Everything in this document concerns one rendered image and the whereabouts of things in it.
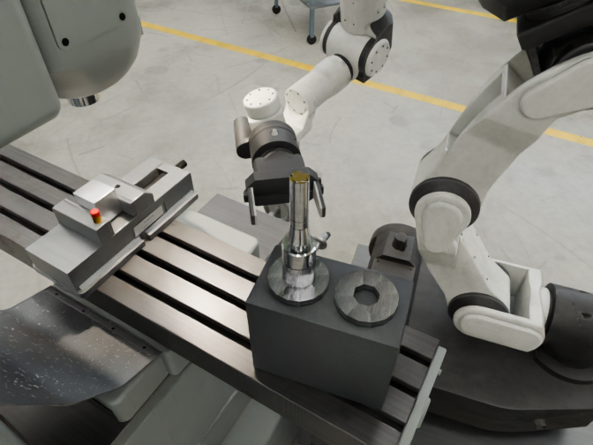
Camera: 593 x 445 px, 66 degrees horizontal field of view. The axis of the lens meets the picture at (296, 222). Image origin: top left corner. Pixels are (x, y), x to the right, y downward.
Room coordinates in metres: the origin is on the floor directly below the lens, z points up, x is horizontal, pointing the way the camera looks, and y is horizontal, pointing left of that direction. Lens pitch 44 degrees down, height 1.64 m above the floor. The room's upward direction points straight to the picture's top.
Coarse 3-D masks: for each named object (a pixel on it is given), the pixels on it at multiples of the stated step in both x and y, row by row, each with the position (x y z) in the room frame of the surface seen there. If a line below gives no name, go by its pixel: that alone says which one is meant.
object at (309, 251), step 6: (282, 240) 0.43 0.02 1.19; (312, 240) 0.42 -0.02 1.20; (282, 246) 0.41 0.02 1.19; (288, 246) 0.41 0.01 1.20; (306, 246) 0.41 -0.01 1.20; (312, 246) 0.41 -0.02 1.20; (282, 252) 0.41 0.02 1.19; (288, 252) 0.40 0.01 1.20; (294, 252) 0.40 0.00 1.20; (300, 252) 0.40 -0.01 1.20; (306, 252) 0.40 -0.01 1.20; (312, 252) 0.41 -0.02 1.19; (294, 258) 0.40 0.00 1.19; (300, 258) 0.40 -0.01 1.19; (306, 258) 0.40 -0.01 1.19
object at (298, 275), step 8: (312, 256) 0.41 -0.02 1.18; (288, 264) 0.40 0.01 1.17; (296, 264) 0.40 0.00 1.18; (304, 264) 0.40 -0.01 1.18; (312, 264) 0.41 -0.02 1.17; (288, 272) 0.40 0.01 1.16; (296, 272) 0.40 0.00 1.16; (304, 272) 0.40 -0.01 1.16; (312, 272) 0.41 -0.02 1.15; (288, 280) 0.40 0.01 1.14; (296, 280) 0.40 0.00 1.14; (304, 280) 0.40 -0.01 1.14; (312, 280) 0.41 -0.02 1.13; (296, 288) 0.40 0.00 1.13
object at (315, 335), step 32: (320, 256) 0.47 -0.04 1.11; (256, 288) 0.41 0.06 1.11; (288, 288) 0.40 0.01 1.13; (320, 288) 0.40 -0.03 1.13; (352, 288) 0.40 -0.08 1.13; (384, 288) 0.40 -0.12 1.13; (256, 320) 0.38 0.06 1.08; (288, 320) 0.36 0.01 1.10; (320, 320) 0.35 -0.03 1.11; (352, 320) 0.35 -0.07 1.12; (384, 320) 0.35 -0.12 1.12; (256, 352) 0.38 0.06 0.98; (288, 352) 0.36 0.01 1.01; (320, 352) 0.35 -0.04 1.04; (352, 352) 0.33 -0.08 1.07; (384, 352) 0.32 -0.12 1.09; (320, 384) 0.34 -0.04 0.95; (352, 384) 0.33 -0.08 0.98; (384, 384) 0.31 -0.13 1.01
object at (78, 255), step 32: (160, 160) 0.87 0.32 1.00; (160, 192) 0.76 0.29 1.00; (192, 192) 0.82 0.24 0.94; (64, 224) 0.65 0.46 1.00; (96, 224) 0.62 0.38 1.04; (128, 224) 0.66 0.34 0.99; (160, 224) 0.71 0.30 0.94; (32, 256) 0.59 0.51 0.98; (64, 256) 0.57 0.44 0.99; (96, 256) 0.59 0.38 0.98; (128, 256) 0.63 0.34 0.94; (64, 288) 0.55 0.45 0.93; (96, 288) 0.55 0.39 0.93
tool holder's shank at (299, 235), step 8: (296, 176) 0.42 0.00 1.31; (304, 176) 0.42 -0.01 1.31; (296, 184) 0.41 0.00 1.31; (304, 184) 0.41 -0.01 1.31; (296, 192) 0.41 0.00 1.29; (304, 192) 0.41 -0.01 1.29; (296, 200) 0.41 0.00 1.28; (304, 200) 0.41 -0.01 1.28; (296, 208) 0.41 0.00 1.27; (304, 208) 0.41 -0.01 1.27; (296, 216) 0.41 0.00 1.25; (304, 216) 0.41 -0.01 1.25; (296, 224) 0.41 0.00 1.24; (304, 224) 0.41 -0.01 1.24; (288, 232) 0.42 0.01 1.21; (296, 232) 0.41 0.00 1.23; (304, 232) 0.41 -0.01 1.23; (288, 240) 0.41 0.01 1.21; (296, 240) 0.41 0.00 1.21; (304, 240) 0.41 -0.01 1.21; (296, 248) 0.41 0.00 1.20
